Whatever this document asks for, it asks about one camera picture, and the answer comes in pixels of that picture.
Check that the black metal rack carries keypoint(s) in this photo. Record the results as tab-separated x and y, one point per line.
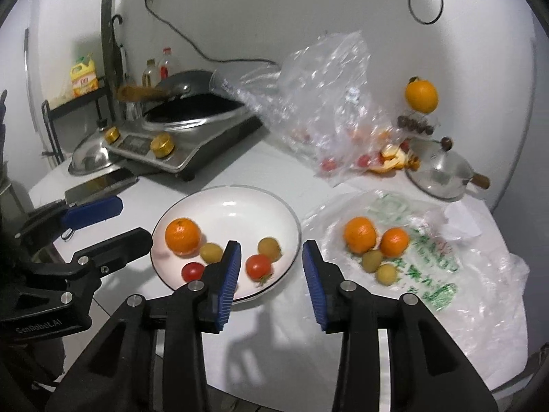
77	103

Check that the yellow detergent bottle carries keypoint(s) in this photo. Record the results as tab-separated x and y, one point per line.
83	78

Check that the steel wok lid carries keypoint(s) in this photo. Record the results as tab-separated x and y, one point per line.
90	158

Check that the black umbrella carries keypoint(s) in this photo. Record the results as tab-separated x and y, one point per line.
116	51

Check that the large orange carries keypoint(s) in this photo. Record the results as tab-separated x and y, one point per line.
422	95

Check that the crumpled clear plastic bag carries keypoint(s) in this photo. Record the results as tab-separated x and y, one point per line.
326	77

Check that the orange peel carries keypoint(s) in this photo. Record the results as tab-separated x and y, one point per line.
392	158

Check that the red capped bottle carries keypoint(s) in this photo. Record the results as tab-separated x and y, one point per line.
165	64

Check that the red cherry tomato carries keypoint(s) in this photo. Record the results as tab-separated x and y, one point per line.
329	164
193	271
258	266
363	161

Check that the silver induction cooker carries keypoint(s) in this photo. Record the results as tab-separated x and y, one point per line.
188	146

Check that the green printed plastic bag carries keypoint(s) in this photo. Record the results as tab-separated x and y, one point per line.
472	266

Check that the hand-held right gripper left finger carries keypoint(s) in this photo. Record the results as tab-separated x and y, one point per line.
227	283

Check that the green jujube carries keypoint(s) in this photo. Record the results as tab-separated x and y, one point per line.
386	274
211	252
372	259
269	247

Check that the peeled orange pieces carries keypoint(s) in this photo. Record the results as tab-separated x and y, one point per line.
360	131

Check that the black smartphone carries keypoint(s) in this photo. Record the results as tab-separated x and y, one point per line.
103	184

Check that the small orange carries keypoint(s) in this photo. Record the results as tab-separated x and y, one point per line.
360	234
183	236
394	241

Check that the dark vertical pipe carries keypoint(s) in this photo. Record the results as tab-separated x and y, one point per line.
107	8

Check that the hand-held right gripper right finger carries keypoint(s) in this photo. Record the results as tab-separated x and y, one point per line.
313	283

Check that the cooking oil bottle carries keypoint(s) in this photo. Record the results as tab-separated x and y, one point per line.
150	73

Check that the white plate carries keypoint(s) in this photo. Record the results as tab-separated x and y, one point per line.
240	214

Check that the clear plastic cup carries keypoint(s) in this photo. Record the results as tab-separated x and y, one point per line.
221	80

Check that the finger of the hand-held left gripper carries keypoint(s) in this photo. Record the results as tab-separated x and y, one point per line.
92	214
120	249

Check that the pot lid with brown knob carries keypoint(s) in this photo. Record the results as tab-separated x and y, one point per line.
437	167

